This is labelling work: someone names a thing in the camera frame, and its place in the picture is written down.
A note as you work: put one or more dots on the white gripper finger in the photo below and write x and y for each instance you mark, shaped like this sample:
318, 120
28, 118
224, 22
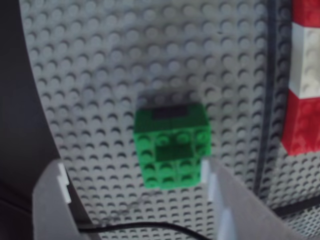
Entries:
245, 220
50, 212

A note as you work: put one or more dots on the green lego cube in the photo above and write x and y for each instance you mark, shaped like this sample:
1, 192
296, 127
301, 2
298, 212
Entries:
172, 155

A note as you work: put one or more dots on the red lego cube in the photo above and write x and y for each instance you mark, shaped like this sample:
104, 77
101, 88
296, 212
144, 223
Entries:
302, 125
307, 12

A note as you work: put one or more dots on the white lego cube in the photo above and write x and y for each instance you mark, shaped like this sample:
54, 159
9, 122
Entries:
306, 62

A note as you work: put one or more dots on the grey studded lego baseplate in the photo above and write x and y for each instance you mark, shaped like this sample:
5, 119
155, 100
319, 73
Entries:
100, 75

